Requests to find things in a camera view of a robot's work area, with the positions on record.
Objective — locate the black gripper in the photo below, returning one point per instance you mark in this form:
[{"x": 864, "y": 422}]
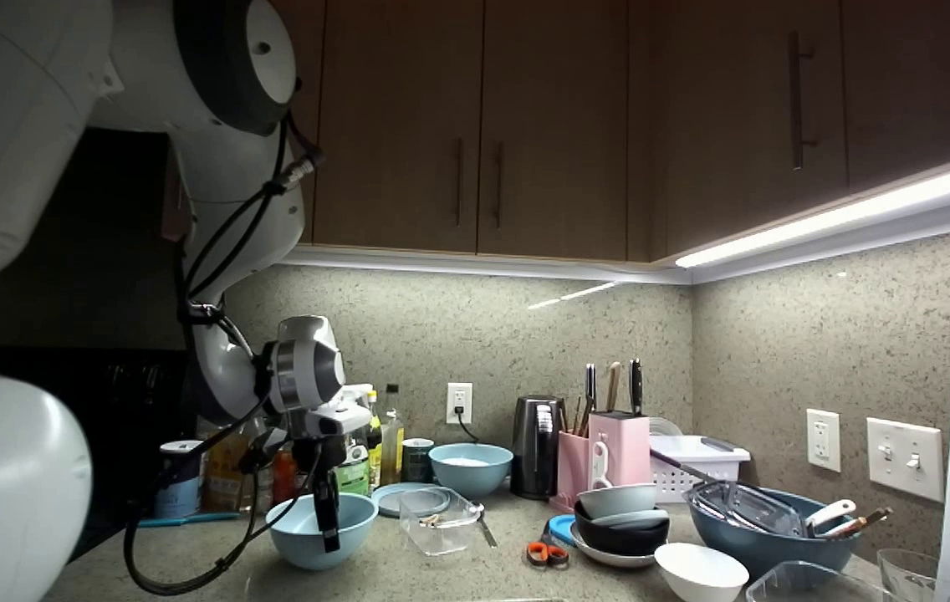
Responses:
[{"x": 322, "y": 457}]

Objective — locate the small light blue bowl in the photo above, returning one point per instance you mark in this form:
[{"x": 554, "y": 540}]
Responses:
[{"x": 295, "y": 544}]

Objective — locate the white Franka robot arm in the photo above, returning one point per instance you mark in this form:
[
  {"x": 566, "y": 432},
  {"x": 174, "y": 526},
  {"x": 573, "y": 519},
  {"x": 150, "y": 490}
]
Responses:
[{"x": 9, "y": 111}]

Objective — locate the large light blue bowl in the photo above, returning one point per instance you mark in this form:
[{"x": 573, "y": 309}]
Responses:
[{"x": 471, "y": 470}]

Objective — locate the grey-blue bowl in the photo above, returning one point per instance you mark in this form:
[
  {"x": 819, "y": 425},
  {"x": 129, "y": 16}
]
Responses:
[{"x": 614, "y": 502}]

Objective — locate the black bowl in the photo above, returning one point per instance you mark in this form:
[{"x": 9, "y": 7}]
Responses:
[{"x": 625, "y": 537}]

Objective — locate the small white bowl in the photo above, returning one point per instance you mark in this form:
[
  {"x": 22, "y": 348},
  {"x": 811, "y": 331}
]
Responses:
[{"x": 701, "y": 570}]

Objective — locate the large dark blue bowl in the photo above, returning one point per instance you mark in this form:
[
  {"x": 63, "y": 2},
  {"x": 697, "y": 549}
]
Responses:
[{"x": 761, "y": 544}]

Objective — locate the clear white-trigger spray bottle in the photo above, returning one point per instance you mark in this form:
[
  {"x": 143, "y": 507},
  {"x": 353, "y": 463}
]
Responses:
[{"x": 355, "y": 473}]

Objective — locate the orange-cap sauce bottle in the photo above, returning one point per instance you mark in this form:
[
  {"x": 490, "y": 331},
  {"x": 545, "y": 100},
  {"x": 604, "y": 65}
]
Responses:
[{"x": 281, "y": 473}]

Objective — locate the yellow-cap bottle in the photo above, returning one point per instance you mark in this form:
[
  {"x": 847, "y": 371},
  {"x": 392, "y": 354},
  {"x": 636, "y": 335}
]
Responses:
[{"x": 377, "y": 448}]

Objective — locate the tall black-cap bottle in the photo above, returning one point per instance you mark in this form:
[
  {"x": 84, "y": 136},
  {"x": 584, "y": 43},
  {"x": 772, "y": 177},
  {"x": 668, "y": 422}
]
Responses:
[{"x": 392, "y": 439}]

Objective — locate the small dark jar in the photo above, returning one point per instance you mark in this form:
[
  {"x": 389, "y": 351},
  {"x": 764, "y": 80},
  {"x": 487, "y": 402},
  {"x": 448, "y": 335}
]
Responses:
[{"x": 416, "y": 460}]

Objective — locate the clear glass rectangular container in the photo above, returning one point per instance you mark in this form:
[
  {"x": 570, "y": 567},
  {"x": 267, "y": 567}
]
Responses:
[{"x": 435, "y": 526}]

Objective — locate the blue box with dark top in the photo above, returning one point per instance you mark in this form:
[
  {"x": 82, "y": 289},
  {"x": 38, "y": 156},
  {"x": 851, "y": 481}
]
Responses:
[{"x": 180, "y": 481}]

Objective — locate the black electric kettle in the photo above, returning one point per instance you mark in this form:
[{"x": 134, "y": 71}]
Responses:
[{"x": 537, "y": 445}]

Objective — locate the orange scissors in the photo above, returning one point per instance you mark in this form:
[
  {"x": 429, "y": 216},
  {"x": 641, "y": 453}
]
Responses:
[{"x": 547, "y": 552}]

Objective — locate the small blue lid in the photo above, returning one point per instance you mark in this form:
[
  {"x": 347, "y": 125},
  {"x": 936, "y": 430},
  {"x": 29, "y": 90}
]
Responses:
[{"x": 561, "y": 526}]

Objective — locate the pink utensil holder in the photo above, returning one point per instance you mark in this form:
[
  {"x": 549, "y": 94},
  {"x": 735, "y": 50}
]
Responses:
[{"x": 573, "y": 470}]

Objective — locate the white under-cabinet light strip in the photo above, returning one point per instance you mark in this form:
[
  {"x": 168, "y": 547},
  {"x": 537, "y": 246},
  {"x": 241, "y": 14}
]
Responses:
[
  {"x": 846, "y": 218},
  {"x": 478, "y": 266}
]

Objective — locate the pink knife block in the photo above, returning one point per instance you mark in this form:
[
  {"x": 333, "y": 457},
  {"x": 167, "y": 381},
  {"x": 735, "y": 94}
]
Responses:
[{"x": 625, "y": 448}]

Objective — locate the white dish rack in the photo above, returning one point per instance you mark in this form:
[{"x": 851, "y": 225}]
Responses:
[{"x": 697, "y": 457}]

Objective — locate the clear plastic container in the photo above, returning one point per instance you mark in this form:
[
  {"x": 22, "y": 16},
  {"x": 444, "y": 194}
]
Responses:
[{"x": 803, "y": 587}]

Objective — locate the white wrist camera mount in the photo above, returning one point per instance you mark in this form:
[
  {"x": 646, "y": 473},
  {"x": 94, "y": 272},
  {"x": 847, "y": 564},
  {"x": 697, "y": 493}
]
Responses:
[{"x": 347, "y": 404}]

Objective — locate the white kettle wall outlet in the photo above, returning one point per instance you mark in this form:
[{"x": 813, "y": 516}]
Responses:
[{"x": 461, "y": 398}]

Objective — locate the brown wooden wall cabinet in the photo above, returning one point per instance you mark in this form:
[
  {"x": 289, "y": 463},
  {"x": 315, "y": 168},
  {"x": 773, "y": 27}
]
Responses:
[
  {"x": 721, "y": 111},
  {"x": 411, "y": 122}
]

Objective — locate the white wall outlet plate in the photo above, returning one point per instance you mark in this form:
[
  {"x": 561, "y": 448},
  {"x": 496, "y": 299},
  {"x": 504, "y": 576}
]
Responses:
[{"x": 826, "y": 439}]

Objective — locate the white double switch plate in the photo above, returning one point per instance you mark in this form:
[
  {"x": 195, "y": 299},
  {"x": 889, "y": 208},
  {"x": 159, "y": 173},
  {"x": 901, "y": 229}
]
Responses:
[{"x": 904, "y": 457}]

